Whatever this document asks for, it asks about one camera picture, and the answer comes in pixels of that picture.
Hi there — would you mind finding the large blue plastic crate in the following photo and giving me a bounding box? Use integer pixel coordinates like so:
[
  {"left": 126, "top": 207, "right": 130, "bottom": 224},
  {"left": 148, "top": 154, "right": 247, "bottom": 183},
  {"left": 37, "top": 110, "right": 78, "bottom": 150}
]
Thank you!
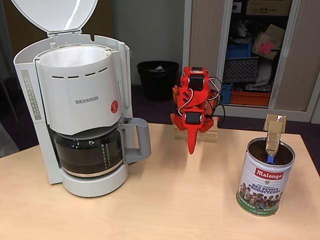
[{"left": 226, "top": 43, "right": 253, "bottom": 60}]

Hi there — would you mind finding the white paper bag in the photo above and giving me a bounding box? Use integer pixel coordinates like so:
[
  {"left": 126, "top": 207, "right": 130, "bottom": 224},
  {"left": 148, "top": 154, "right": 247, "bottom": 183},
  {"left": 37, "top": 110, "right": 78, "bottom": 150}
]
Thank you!
[{"left": 256, "top": 59, "right": 273, "bottom": 85}]

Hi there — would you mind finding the white drip coffee maker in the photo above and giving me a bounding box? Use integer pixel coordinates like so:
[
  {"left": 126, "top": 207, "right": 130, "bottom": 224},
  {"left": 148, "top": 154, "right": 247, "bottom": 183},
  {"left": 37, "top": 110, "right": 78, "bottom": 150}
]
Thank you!
[{"left": 9, "top": 0, "right": 132, "bottom": 198}]

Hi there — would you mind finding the dark ground coffee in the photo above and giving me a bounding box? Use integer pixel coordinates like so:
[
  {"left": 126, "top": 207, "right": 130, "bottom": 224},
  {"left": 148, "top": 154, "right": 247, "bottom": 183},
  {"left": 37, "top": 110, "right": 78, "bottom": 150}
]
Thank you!
[{"left": 248, "top": 141, "right": 294, "bottom": 165}]

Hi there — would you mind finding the Malongo coffee tin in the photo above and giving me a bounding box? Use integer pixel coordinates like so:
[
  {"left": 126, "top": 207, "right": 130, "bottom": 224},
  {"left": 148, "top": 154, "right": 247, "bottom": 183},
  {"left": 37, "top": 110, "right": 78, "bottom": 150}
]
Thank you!
[{"left": 236, "top": 136, "right": 295, "bottom": 216}]

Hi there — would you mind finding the white paper coffee filter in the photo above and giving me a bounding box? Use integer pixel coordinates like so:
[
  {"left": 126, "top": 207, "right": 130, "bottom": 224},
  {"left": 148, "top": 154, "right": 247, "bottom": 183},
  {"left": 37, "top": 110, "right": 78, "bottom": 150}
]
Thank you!
[{"left": 39, "top": 46, "right": 110, "bottom": 69}]

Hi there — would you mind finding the grey cabinet with tambour doors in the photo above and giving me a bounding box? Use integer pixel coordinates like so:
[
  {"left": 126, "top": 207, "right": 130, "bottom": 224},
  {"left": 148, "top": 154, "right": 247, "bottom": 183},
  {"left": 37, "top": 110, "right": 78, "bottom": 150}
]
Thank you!
[{"left": 183, "top": 0, "right": 320, "bottom": 123}]

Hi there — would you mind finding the black waste bin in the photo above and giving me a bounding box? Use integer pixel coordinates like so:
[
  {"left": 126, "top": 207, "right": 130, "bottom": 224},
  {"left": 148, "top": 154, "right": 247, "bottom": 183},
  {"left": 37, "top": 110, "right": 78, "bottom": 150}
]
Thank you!
[{"left": 136, "top": 61, "right": 180, "bottom": 102}]

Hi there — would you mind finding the black power cable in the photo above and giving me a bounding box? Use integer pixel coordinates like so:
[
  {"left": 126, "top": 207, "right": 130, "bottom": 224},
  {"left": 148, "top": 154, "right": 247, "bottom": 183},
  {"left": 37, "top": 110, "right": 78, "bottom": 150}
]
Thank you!
[{"left": 212, "top": 82, "right": 226, "bottom": 128}]

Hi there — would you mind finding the grey perforated metal box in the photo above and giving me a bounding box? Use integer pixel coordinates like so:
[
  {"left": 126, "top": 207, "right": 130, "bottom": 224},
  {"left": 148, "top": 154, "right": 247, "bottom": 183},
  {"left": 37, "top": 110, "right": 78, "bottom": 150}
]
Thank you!
[{"left": 222, "top": 56, "right": 260, "bottom": 84}]

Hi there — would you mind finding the wooden base block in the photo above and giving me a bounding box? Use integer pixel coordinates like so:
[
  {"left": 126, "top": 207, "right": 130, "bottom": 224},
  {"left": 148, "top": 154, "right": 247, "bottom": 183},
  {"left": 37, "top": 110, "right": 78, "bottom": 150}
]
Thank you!
[{"left": 173, "top": 116, "right": 219, "bottom": 144}]

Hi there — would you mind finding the plain cardboard box flap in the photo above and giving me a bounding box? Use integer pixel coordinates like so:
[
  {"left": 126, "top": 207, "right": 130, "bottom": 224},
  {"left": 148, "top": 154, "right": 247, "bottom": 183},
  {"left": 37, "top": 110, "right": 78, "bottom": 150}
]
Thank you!
[{"left": 264, "top": 23, "right": 286, "bottom": 39}]

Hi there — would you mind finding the glass carafe grey handle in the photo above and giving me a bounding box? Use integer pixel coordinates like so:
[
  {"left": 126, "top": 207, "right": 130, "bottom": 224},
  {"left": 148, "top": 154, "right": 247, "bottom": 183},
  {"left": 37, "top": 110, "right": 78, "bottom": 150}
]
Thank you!
[{"left": 53, "top": 117, "right": 152, "bottom": 179}]

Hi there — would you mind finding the small blue plastic bin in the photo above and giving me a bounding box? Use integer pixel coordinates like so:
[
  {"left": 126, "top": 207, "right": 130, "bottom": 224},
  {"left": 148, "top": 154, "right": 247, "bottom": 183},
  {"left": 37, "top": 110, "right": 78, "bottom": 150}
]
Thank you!
[{"left": 221, "top": 83, "right": 234, "bottom": 105}]

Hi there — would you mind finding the cardboard box with pink mark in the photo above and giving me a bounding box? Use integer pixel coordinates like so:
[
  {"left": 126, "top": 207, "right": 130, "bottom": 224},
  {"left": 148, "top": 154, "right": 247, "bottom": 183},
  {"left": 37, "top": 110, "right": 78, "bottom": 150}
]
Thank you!
[{"left": 251, "top": 31, "right": 283, "bottom": 60}]

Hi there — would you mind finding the long dark cardboard box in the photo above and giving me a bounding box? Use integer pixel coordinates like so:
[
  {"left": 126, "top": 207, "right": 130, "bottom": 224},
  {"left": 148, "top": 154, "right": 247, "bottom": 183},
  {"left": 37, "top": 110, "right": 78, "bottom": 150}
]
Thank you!
[{"left": 246, "top": 0, "right": 292, "bottom": 16}]

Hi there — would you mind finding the orange plastic crate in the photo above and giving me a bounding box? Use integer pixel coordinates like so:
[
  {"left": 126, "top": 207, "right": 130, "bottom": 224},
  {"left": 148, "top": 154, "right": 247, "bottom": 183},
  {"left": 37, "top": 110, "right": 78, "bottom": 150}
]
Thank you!
[{"left": 230, "top": 90, "right": 272, "bottom": 106}]

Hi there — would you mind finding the blue scoop with taped handle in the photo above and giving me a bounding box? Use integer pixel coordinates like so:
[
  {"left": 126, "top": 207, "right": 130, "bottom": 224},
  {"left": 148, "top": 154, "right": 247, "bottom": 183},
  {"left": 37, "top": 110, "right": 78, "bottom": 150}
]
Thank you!
[{"left": 262, "top": 114, "right": 288, "bottom": 165}]

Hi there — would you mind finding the white servo cable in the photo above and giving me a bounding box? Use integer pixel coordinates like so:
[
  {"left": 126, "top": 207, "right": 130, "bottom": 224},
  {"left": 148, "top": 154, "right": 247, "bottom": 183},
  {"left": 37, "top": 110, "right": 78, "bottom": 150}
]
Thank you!
[{"left": 177, "top": 77, "right": 222, "bottom": 113}]

